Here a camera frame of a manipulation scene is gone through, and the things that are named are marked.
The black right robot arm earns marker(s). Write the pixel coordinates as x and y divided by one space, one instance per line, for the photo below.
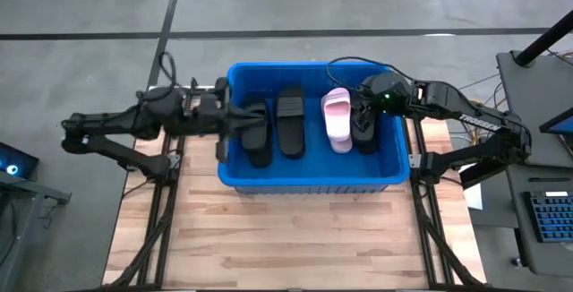
483 122

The grey desk top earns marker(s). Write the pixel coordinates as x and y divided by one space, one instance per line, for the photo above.
532 104

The white paper sheet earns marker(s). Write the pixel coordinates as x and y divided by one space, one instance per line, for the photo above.
475 198

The black monitor with blue screen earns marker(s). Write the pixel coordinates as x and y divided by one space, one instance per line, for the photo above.
561 124

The black foam slide sandal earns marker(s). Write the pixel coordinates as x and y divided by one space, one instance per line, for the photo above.
259 153
291 135
365 142

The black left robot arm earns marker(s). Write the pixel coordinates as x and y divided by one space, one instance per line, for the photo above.
112 148

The black aluminium table frame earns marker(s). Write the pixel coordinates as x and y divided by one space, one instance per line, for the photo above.
166 238
423 229

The grey desk with keyboard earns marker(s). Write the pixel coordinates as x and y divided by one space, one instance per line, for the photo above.
519 220

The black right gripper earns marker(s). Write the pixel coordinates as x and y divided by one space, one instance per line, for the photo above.
387 92

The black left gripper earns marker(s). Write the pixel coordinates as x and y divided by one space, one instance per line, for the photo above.
223 117

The black round pole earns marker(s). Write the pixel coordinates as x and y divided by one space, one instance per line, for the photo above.
546 39

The black device with blue light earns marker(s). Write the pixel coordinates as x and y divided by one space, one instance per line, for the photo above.
20 160

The blue plastic bin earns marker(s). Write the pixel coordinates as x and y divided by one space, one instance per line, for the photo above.
313 171

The grey metal stand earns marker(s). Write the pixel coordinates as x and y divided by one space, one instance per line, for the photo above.
27 189

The pink foam slide sandal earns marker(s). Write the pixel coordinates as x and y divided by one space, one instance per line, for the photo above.
344 148
336 122

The black backlit keyboard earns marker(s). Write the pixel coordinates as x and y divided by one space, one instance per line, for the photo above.
553 218

